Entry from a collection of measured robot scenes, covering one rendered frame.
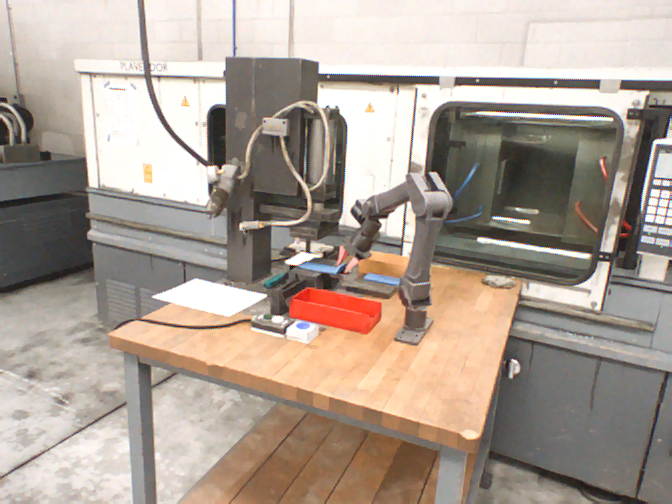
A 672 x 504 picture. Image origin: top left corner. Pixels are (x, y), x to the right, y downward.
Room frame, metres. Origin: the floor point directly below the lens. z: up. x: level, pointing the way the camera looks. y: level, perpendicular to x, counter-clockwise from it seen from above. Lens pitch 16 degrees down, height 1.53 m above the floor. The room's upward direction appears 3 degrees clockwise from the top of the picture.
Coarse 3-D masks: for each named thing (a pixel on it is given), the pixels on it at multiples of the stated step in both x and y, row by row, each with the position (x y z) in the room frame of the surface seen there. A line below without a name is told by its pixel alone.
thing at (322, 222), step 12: (264, 204) 1.76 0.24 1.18; (276, 204) 1.81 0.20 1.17; (288, 204) 1.79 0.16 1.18; (300, 216) 1.69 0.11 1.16; (312, 216) 1.67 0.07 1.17; (324, 216) 1.65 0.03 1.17; (336, 216) 1.70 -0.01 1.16; (300, 228) 1.62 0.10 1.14; (312, 228) 1.61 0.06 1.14; (324, 228) 1.64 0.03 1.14; (336, 228) 1.74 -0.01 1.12
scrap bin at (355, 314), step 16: (304, 304) 1.43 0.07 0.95; (320, 304) 1.54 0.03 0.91; (336, 304) 1.52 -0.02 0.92; (352, 304) 1.50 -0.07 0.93; (368, 304) 1.48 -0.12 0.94; (304, 320) 1.43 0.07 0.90; (320, 320) 1.41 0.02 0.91; (336, 320) 1.39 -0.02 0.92; (352, 320) 1.37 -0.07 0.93; (368, 320) 1.36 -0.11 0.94
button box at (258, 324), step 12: (120, 324) 1.40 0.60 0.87; (168, 324) 1.35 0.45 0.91; (180, 324) 1.34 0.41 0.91; (216, 324) 1.35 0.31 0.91; (228, 324) 1.36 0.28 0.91; (252, 324) 1.35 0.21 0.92; (264, 324) 1.33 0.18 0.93; (276, 324) 1.33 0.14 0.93; (288, 324) 1.34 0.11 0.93; (276, 336) 1.32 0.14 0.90
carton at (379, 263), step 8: (376, 256) 1.98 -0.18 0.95; (384, 256) 1.97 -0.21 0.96; (392, 256) 1.95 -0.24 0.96; (400, 256) 1.94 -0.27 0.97; (360, 264) 1.88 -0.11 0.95; (368, 264) 1.87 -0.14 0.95; (376, 264) 1.86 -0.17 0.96; (384, 264) 1.85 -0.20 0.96; (392, 264) 1.83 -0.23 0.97; (400, 264) 1.94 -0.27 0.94; (360, 272) 1.88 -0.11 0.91; (368, 272) 1.87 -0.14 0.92; (376, 272) 1.86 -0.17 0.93; (384, 272) 1.85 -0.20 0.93; (392, 272) 1.83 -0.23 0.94; (400, 272) 1.82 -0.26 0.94
